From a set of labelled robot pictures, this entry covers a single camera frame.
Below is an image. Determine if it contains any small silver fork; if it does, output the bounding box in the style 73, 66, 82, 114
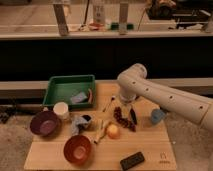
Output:
103, 95, 116, 112

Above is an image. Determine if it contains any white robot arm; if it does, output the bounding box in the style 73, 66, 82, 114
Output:
117, 63, 213, 132

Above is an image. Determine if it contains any red-brown bowl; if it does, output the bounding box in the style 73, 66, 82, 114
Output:
63, 135, 92, 165

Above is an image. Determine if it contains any purple bowl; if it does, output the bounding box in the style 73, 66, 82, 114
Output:
30, 110, 60, 136

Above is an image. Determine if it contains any red item in tray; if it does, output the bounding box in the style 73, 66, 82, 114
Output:
88, 89, 93, 103

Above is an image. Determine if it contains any blue sponge in tray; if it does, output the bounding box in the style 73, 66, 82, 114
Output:
70, 92, 87, 104

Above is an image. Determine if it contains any yellow banana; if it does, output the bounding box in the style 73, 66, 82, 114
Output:
94, 120, 110, 144

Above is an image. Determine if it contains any yellow-red apple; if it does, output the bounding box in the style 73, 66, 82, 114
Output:
106, 124, 120, 139

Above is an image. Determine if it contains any green plastic tray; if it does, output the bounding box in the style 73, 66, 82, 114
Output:
43, 75, 96, 109

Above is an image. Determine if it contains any white paper cup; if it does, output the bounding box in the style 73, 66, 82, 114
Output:
53, 102, 69, 120

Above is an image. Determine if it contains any wooden board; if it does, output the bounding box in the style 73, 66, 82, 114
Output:
23, 82, 178, 171

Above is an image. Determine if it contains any blue plastic cup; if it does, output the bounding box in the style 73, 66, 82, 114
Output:
151, 109, 166, 125

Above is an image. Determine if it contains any white bottle on shelf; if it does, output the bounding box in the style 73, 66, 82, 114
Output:
93, 0, 105, 24

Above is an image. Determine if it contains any black rectangular remote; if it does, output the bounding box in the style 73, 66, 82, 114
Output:
120, 152, 145, 171

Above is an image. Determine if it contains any black machine on shelf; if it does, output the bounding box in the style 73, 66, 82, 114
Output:
146, 0, 213, 20

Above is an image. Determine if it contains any black handled brush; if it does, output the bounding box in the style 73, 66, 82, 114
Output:
130, 107, 137, 125

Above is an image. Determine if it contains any grey metal post left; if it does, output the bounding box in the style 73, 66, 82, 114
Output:
53, 2, 69, 36

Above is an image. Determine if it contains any grey metal post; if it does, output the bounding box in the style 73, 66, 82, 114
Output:
119, 2, 128, 35
53, 2, 69, 36

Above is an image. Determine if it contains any grey metal post right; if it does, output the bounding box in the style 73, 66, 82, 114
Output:
119, 2, 128, 35

